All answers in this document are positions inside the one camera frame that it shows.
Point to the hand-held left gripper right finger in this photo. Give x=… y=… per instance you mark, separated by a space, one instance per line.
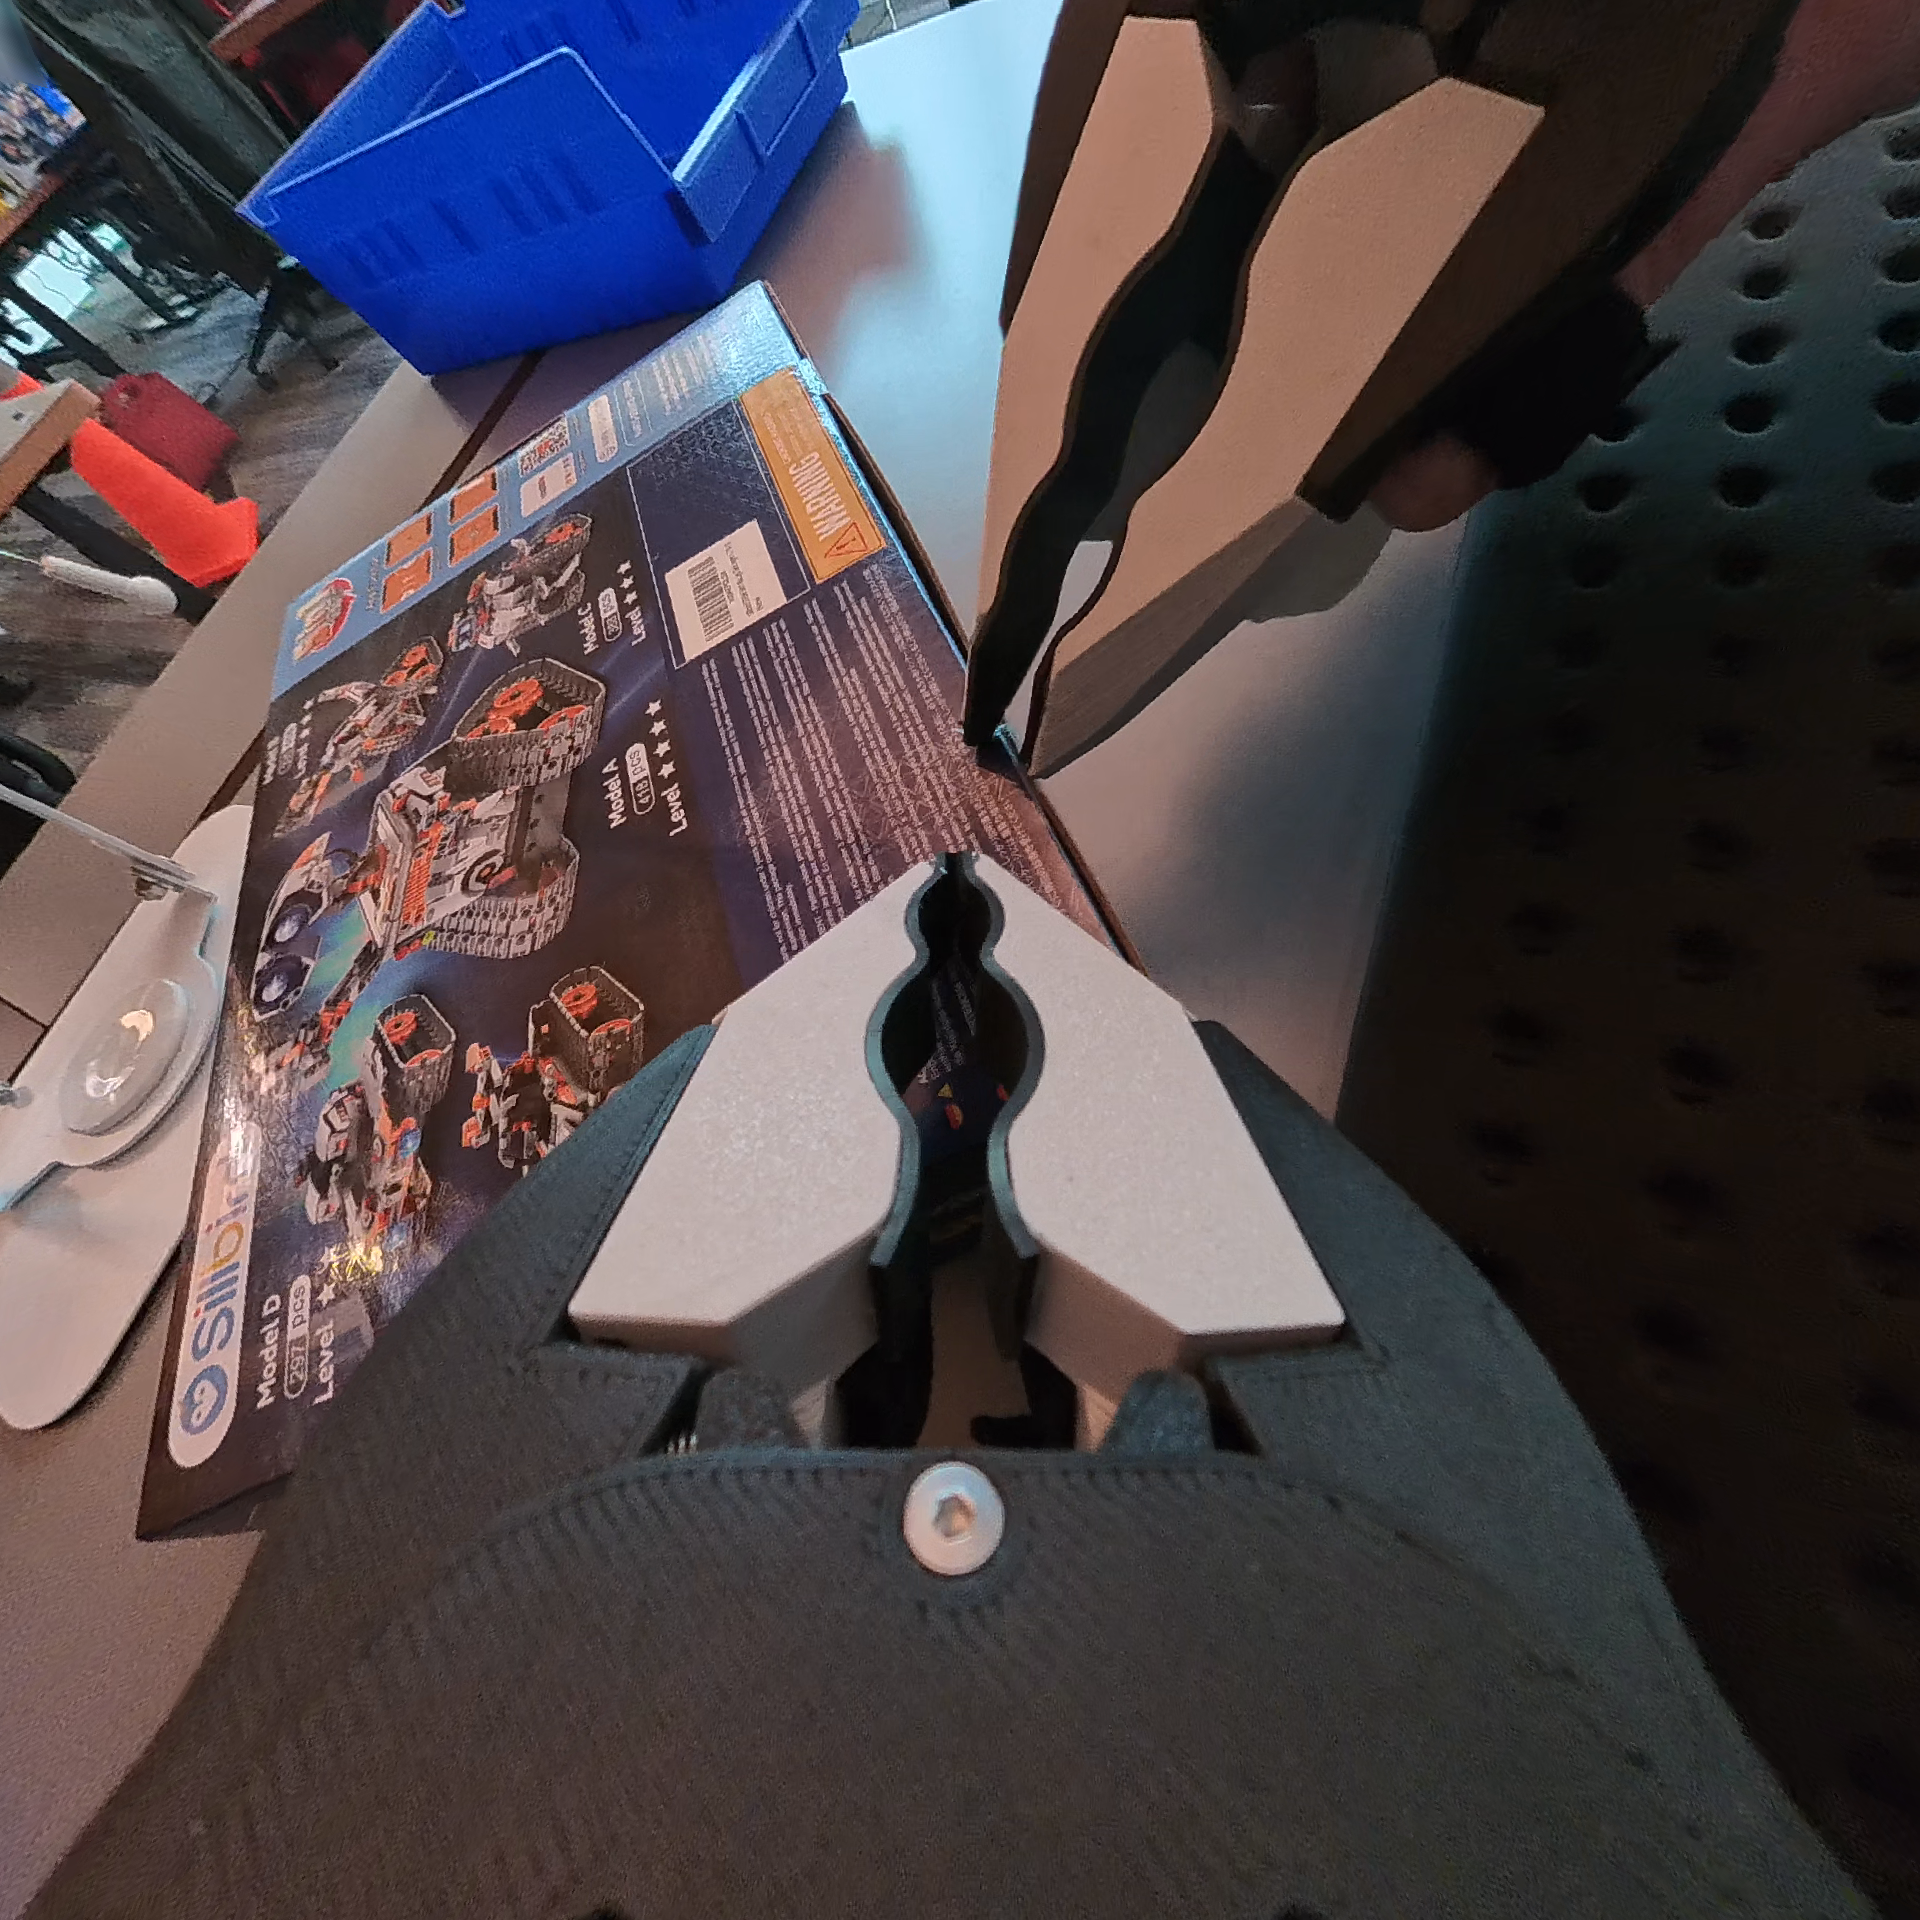
x=1185 y=1185

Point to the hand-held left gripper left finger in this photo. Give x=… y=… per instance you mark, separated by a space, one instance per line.
x=751 y=1185

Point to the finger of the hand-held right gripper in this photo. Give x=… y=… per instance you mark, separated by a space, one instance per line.
x=1349 y=300
x=1081 y=300

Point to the blue robot kit box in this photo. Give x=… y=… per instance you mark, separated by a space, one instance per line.
x=751 y=750

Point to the grey desk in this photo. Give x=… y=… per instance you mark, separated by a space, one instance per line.
x=1244 y=843

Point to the person's right hand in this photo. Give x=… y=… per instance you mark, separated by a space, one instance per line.
x=1786 y=121

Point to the blue plastic bin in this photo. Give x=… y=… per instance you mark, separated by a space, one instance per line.
x=495 y=225

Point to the white stand base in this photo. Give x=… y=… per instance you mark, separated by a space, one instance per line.
x=92 y=1278

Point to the orange foam block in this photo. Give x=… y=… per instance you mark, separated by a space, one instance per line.
x=180 y=508

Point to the white tube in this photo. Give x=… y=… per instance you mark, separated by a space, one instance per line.
x=97 y=579

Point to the red box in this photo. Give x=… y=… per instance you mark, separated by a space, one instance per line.
x=174 y=418

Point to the black office chair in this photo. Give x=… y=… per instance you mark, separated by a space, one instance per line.
x=166 y=151

